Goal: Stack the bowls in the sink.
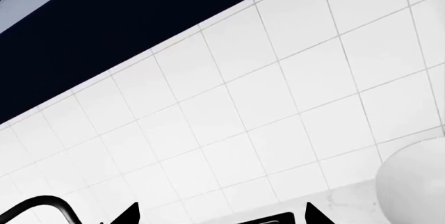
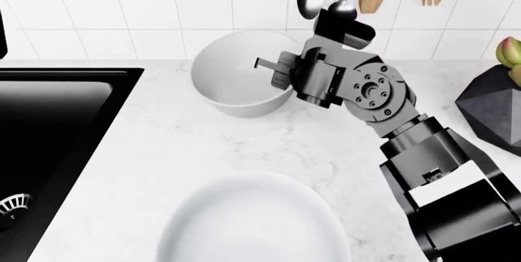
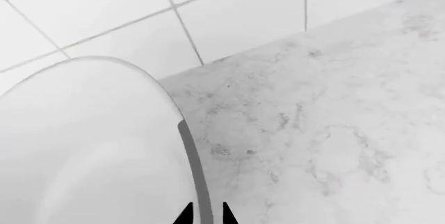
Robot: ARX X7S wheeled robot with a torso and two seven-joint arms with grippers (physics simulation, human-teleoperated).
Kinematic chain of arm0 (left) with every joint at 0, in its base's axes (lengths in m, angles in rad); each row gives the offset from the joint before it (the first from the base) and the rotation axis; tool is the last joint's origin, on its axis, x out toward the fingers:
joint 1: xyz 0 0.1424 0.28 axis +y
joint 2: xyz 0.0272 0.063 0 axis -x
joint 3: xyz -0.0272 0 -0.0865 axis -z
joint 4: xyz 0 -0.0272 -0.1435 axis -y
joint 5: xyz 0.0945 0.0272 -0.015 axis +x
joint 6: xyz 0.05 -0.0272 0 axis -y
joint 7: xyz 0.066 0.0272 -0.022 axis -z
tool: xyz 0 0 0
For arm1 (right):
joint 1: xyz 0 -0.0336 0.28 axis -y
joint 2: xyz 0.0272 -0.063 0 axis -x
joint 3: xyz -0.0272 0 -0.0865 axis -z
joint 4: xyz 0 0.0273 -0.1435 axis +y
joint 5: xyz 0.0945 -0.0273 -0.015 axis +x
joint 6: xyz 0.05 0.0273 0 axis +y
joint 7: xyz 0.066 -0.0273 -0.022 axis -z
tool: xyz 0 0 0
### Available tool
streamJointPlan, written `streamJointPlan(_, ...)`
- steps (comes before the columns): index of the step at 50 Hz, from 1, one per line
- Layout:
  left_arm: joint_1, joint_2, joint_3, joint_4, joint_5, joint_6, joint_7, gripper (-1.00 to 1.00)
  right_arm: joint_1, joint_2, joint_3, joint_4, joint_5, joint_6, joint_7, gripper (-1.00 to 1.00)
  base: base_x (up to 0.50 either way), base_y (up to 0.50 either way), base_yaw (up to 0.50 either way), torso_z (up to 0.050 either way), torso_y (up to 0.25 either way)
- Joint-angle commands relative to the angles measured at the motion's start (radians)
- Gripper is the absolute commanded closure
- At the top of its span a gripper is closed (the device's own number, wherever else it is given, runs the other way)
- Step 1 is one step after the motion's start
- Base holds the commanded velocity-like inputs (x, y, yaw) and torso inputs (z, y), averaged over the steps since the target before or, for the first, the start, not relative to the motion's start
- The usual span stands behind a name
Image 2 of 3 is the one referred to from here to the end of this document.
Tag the metal sink drain strainer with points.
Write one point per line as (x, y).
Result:
(13, 205)

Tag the green succulent plant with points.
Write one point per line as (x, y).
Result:
(509, 53)

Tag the black faucet part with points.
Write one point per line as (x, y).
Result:
(2, 36)

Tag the small white bowl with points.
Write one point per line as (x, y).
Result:
(232, 73)

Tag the black kitchen sink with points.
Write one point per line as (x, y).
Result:
(49, 140)

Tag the black geometric planter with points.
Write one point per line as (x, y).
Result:
(492, 109)

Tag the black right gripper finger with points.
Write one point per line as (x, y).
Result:
(281, 79)
(287, 60)

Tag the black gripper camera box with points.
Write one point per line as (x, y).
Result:
(346, 31)

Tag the white plate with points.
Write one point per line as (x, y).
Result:
(252, 222)

